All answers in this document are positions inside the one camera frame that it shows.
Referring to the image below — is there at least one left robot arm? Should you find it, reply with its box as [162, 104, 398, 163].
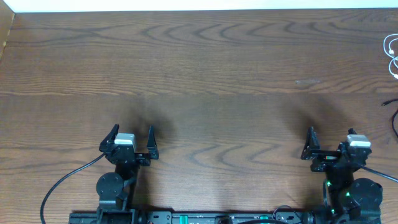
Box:
[96, 124, 159, 223]

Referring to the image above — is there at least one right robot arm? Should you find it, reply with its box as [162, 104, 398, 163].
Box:
[300, 127, 383, 224]

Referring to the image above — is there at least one left camera black cable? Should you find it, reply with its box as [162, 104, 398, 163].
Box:
[39, 152, 106, 224]

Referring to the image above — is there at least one camera black cable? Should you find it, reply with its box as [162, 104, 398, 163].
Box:
[354, 161, 398, 184]
[39, 152, 106, 224]

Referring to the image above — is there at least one white USB cable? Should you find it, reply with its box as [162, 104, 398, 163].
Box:
[382, 33, 398, 80]

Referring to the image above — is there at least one right camera black cable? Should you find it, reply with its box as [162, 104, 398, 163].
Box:
[354, 161, 398, 184]

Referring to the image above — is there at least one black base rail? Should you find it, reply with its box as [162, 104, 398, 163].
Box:
[68, 210, 382, 224]

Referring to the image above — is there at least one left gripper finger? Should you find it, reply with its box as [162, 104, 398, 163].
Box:
[146, 126, 159, 157]
[99, 124, 119, 149]

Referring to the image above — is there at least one black USB cable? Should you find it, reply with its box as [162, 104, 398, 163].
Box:
[381, 98, 398, 139]

